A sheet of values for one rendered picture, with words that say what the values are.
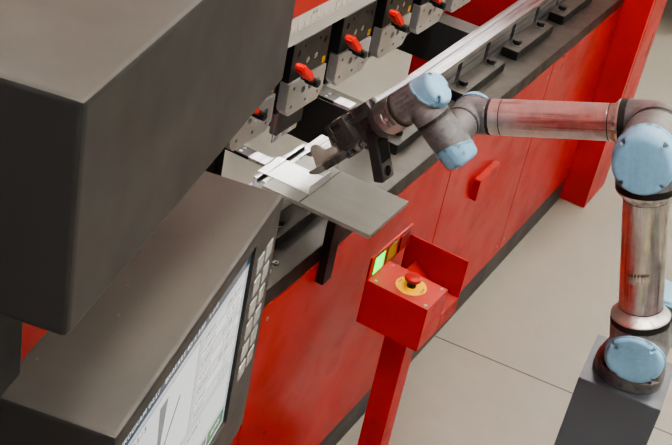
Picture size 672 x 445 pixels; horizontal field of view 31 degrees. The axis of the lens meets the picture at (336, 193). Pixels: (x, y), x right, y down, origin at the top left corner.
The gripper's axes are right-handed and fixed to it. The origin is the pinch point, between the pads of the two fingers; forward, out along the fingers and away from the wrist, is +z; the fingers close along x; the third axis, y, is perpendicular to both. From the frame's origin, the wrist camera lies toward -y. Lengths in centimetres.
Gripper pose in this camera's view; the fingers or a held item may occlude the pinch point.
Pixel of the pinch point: (323, 167)
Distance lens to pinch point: 256.9
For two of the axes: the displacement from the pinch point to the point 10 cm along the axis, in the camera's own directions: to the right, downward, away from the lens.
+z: -6.8, 3.9, 6.2
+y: -5.4, -8.4, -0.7
